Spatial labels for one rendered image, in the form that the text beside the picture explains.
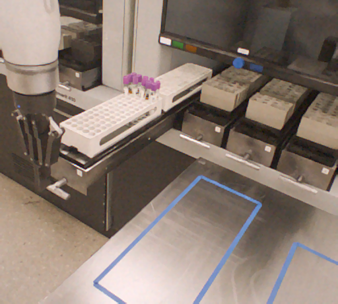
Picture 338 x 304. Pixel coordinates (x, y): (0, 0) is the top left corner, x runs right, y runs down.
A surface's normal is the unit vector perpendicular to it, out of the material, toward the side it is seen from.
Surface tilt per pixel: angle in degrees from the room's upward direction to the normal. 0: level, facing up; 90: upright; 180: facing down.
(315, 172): 90
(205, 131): 90
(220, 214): 0
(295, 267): 0
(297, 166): 90
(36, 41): 95
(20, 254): 0
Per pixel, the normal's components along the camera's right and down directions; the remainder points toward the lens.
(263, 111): -0.54, 0.38
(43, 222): 0.11, -0.85
